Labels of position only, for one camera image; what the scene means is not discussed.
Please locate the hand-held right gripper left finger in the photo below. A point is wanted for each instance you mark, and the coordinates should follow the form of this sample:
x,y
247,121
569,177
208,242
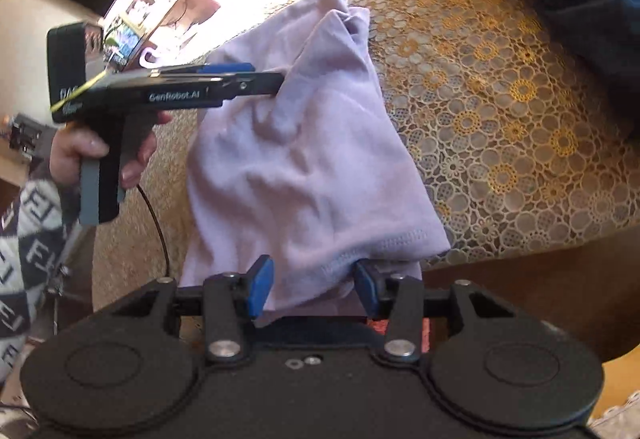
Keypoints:
x,y
261,289

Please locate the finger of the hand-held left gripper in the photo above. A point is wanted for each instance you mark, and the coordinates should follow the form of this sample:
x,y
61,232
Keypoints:
x,y
260,84
225,67

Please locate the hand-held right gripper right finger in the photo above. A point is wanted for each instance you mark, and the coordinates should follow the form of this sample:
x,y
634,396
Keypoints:
x,y
367,291

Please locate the lilac long-sleeve shirt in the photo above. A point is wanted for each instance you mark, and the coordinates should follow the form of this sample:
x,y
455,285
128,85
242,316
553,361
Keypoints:
x,y
300,159

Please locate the person's left forearm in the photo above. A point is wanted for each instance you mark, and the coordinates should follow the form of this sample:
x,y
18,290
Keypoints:
x,y
30,259

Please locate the person's left hand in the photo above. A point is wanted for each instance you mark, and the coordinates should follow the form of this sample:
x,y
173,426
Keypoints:
x,y
142,144

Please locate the blue framed picture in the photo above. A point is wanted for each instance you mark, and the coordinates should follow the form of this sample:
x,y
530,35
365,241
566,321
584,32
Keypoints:
x,y
122,44

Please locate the yellow lace tablecloth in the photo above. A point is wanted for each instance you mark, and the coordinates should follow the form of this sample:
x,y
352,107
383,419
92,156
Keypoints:
x,y
500,144

